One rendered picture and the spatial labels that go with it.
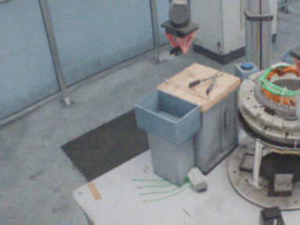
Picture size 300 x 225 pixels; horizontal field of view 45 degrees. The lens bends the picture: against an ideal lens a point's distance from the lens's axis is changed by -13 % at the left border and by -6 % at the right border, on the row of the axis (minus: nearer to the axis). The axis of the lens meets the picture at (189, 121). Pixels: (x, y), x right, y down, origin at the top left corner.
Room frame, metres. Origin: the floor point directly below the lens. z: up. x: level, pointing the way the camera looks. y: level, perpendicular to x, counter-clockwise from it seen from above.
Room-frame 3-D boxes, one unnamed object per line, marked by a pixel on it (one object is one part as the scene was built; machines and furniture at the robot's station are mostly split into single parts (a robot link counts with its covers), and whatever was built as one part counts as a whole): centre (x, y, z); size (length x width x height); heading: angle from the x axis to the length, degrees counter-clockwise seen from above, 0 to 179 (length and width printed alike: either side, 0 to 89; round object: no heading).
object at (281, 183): (0.84, -0.28, 0.85); 0.06 x 0.04 x 0.05; 81
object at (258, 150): (0.88, -0.20, 0.91); 0.02 x 0.02 x 0.21
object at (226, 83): (1.10, -0.04, 1.05); 0.20 x 0.19 x 0.02; 138
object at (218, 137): (1.09, -0.04, 0.91); 0.19 x 0.19 x 0.26; 48
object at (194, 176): (0.93, -0.01, 0.80); 0.10 x 0.05 x 0.04; 21
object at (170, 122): (0.98, 0.07, 0.92); 0.17 x 0.11 x 0.28; 48
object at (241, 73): (1.24, -0.22, 0.91); 0.07 x 0.07 x 0.25; 17
